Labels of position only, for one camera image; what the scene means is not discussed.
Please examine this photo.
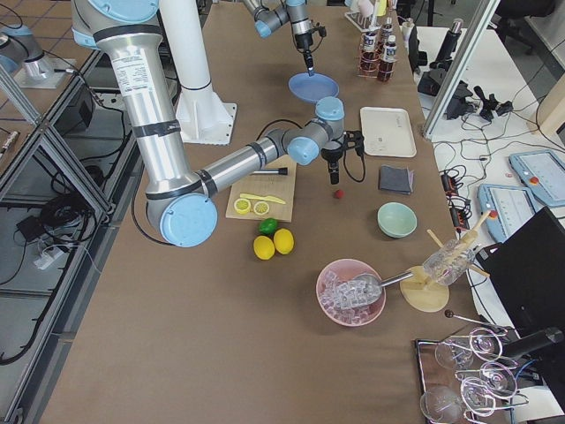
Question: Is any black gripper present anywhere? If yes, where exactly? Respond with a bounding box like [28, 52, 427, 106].
[294, 33, 314, 76]
[321, 131, 364, 185]

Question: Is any blue round plate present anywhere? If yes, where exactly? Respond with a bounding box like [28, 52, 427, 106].
[288, 72, 339, 103]

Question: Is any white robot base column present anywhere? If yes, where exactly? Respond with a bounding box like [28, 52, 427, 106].
[159, 0, 237, 146]

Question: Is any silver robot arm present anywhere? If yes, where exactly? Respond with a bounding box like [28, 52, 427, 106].
[72, 1, 363, 247]
[243, 0, 327, 77]

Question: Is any steel muddler black tip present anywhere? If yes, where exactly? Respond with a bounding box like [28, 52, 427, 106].
[252, 167, 289, 176]

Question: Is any wooden cutting board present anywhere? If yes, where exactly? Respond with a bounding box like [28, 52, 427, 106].
[225, 155, 297, 223]

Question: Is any tea bottle white cap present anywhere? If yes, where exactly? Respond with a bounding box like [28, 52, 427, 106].
[359, 31, 378, 75]

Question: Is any grey folded cloth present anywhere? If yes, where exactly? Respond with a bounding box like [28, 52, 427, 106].
[379, 165, 414, 194]

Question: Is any yellow plastic knife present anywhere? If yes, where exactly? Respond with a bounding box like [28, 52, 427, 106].
[239, 193, 286, 205]

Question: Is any cream rabbit tray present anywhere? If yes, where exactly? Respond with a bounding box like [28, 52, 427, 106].
[360, 106, 417, 158]

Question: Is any mint green bowl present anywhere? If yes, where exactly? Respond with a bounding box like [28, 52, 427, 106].
[377, 202, 418, 239]

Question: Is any lemon half slice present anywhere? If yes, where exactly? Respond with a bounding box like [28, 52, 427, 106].
[233, 198, 252, 215]
[252, 201, 270, 216]

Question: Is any pink plastic cup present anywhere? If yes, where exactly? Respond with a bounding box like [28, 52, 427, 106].
[357, 0, 374, 17]

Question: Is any green lime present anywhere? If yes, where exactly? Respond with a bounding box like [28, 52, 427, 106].
[259, 218, 278, 236]

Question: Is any pink bowl with ice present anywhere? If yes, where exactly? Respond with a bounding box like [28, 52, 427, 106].
[316, 259, 386, 327]

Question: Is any yellow plastic cup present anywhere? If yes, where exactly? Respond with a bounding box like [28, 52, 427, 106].
[374, 0, 388, 17]

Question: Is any metal ice scoop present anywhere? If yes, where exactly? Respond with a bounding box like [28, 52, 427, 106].
[348, 271, 413, 307]

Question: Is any clear glass mug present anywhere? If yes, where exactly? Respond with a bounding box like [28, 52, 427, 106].
[423, 239, 475, 286]

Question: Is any wooden cup tree stand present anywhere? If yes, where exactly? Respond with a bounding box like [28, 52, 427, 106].
[400, 210, 493, 313]

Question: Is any blue teach pendant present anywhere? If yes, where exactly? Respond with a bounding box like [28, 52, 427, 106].
[477, 184, 541, 242]
[508, 150, 565, 208]

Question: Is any black monitor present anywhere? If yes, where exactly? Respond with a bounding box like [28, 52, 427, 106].
[478, 207, 564, 334]

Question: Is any wine glass rack tray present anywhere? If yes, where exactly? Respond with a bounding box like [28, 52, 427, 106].
[413, 310, 565, 424]

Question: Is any copper wire bottle rack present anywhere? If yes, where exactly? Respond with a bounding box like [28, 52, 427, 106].
[358, 24, 397, 82]

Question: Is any white wire cup rack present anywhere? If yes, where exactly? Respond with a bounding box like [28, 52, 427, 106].
[344, 0, 388, 33]

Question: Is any aluminium frame post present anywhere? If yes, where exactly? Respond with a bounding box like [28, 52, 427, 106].
[422, 0, 500, 140]

